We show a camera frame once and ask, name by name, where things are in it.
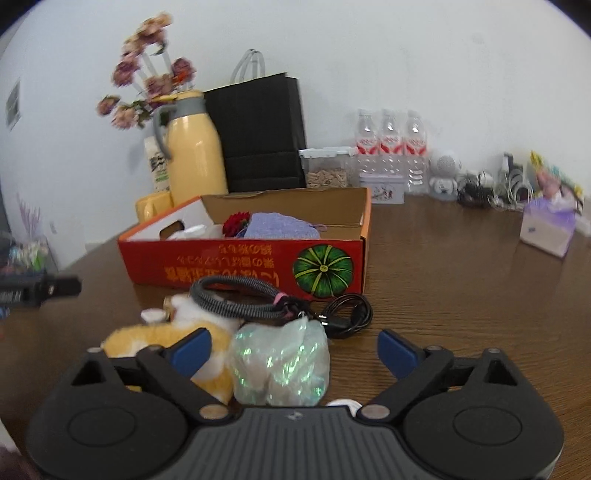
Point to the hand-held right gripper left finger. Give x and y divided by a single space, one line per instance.
191 351

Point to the yellow thermos jug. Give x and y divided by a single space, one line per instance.
196 152

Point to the colourful snack packet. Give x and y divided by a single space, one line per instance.
554 180

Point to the purple tissue pack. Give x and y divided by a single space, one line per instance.
547 228

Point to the dried pink flower bouquet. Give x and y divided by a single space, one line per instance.
138 69

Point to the purple fabric pouch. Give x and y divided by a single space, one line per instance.
281 226

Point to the white round lid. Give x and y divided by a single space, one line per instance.
344 404

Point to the clear water bottle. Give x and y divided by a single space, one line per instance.
391 143
415 152
367 143

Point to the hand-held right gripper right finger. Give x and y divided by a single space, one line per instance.
396 353

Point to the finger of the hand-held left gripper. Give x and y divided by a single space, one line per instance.
41 290

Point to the orange cardboard box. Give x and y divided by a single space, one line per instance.
231 267

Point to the white milk carton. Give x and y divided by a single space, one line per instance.
156 166

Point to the yellow mug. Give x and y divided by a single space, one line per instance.
154 206

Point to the iridescent plastic bag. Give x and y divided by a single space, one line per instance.
277 364

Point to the white items in box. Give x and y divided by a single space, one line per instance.
194 232

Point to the red artificial flowers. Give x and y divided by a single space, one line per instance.
235 224

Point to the small spray bottle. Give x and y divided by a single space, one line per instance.
510 164

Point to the orange and white plush toy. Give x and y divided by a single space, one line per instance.
203 323

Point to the wall vent grille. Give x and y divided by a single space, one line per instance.
13 104

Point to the white printed tin box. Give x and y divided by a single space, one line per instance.
381 190

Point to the black paper bag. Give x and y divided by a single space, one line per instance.
258 129

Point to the white robot speaker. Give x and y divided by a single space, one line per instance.
444 173

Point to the clear seed food container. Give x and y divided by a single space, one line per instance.
328 173

